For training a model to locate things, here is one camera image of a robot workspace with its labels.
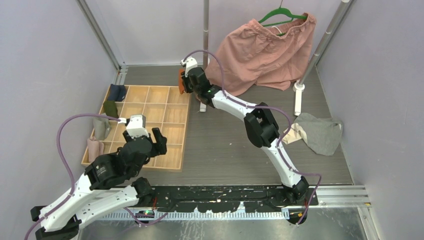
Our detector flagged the left aluminium frame post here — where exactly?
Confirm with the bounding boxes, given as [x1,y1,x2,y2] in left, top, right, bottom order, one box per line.
[76,0,128,85]

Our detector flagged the navy rolled underwear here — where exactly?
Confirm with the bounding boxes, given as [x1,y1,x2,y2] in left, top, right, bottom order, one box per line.
[106,84,127,102]

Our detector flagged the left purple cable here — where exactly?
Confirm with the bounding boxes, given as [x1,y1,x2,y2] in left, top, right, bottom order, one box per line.
[23,113,170,240]

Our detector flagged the beige underwear on table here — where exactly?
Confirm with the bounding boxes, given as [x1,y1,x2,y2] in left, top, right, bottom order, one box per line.
[282,123,305,145]

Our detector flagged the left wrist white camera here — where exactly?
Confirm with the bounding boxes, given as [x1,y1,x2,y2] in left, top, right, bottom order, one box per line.
[118,114,149,139]

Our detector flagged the pink rolled underwear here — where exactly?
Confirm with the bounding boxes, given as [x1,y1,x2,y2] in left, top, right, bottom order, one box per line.
[87,136,105,163]

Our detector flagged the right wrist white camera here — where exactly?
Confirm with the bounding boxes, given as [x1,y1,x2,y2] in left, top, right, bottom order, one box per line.
[180,56,198,78]

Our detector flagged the wooden compartment tray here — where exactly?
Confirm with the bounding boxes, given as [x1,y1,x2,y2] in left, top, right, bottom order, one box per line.
[100,85,191,172]

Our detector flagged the orange white underwear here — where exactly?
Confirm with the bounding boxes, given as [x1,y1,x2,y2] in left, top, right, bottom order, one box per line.
[178,68,185,95]

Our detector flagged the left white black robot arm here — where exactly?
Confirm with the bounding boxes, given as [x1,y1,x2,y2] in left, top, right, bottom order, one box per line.
[30,127,168,240]

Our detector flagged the grey underwear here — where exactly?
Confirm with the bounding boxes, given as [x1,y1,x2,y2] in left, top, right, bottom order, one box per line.
[291,112,343,156]
[92,113,111,141]

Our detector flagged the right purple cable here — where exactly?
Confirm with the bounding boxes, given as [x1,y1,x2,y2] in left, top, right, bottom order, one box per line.
[181,49,323,227]

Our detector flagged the pink shorts on hanger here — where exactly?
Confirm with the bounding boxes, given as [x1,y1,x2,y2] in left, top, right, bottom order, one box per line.
[205,13,317,96]

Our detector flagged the green clothes hanger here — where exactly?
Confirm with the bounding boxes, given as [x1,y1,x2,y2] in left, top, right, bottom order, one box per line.
[258,0,308,28]

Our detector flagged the slotted aluminium cable duct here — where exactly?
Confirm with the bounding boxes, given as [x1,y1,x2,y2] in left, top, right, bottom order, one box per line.
[95,208,290,221]

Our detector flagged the dark green rolled underwear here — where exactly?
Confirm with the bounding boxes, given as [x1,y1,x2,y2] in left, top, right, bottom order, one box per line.
[102,100,119,119]

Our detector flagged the purple cable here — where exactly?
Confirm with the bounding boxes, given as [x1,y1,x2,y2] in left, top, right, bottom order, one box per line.
[23,113,170,240]
[181,49,323,227]

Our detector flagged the metal rack pole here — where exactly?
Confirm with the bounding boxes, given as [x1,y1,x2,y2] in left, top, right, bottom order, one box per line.
[292,0,354,116]
[200,0,211,113]

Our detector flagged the centre metal rack pole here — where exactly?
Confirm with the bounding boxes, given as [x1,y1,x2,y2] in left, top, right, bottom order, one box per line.
[200,0,211,113]

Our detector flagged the grey rolled underwear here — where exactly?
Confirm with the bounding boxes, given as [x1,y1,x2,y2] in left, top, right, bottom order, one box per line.
[92,113,111,141]

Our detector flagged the wrist white camera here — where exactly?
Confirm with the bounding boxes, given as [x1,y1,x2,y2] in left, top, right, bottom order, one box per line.
[180,56,198,78]
[118,114,149,139]

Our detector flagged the right metal rack pole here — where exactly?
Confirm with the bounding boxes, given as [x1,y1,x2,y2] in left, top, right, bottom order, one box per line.
[292,0,354,116]

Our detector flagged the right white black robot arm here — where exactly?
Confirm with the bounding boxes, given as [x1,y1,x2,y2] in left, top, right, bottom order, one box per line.
[178,67,309,205]

